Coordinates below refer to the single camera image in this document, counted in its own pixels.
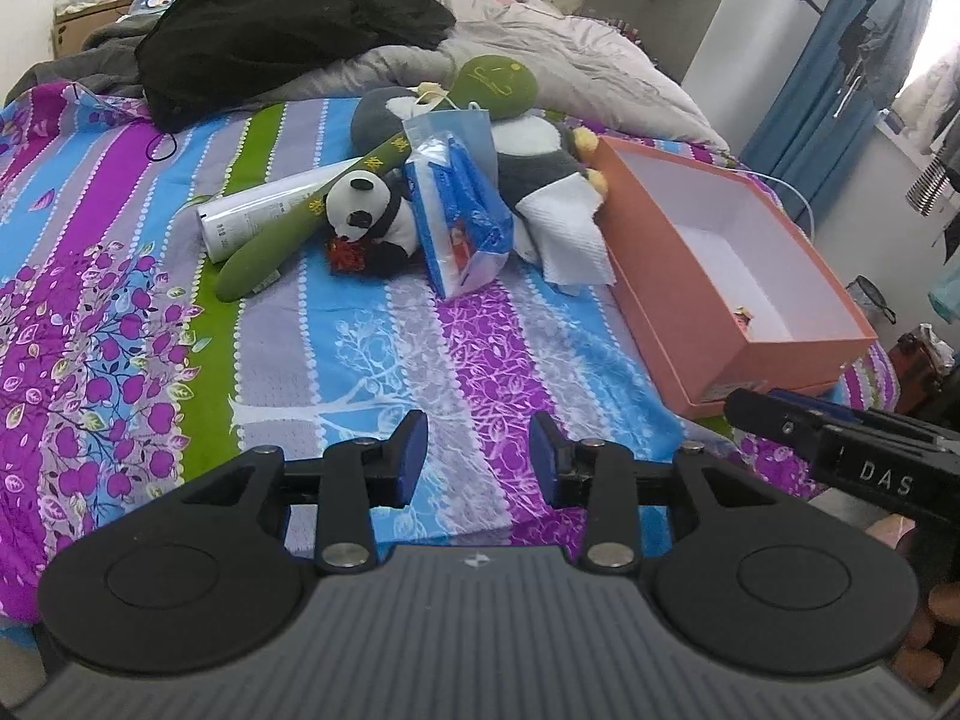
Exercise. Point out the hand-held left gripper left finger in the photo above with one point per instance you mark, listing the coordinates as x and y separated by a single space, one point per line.
411 457

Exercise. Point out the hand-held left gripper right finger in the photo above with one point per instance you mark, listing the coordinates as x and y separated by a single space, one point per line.
544 457

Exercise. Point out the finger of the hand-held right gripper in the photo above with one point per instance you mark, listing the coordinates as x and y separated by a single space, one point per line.
814 403
772 424

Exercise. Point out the orange cardboard box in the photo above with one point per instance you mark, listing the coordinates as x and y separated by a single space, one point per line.
787 361

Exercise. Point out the red foil packet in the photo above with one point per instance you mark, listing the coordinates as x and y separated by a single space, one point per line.
349 259

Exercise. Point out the blue face mask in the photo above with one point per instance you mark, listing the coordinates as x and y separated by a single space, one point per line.
450 126

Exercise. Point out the person's right hand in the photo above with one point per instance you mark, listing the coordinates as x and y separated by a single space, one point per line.
937 637

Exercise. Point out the small figurine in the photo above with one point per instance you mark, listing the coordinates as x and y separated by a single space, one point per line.
745 317

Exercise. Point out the white trash bin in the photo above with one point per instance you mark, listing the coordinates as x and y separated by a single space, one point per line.
870 301

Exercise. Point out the colourful striped floral bedsheet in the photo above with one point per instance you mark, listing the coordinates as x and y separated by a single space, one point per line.
465 345

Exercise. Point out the light blue hanging garment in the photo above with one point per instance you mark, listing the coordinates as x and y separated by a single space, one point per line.
945 296

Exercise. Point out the white paper towel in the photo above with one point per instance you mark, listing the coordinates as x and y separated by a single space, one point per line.
570 234

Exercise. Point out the blue tissue pack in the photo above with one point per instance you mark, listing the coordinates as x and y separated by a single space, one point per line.
459 225

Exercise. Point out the striped hanging shirt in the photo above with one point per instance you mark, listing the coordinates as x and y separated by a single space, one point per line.
928 184

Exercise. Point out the panda plush toy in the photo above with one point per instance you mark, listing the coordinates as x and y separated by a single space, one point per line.
361 202

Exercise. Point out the white cylindrical tube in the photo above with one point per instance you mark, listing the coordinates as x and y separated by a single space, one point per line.
259 216

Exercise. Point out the grey penguin plush toy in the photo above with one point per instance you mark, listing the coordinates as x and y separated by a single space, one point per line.
540 151

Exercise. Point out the blue curtain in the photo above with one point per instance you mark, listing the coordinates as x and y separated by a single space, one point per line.
810 90

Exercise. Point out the white hanging jacket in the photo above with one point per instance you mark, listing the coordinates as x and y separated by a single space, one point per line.
930 94

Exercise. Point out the grey-blue hanging jacket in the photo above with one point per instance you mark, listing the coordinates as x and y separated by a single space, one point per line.
892 22

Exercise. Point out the light grey duvet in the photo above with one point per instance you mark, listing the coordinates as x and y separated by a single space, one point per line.
585 52

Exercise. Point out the grey wardrobe cabinet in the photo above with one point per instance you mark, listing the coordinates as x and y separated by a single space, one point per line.
697 0

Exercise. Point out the black clothing pile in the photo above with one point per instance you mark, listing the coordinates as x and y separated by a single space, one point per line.
285 22

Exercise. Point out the dark grey blanket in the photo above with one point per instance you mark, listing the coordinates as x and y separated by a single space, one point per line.
67 67

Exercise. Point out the brown cardboard box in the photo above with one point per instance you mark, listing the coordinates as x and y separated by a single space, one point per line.
79 31

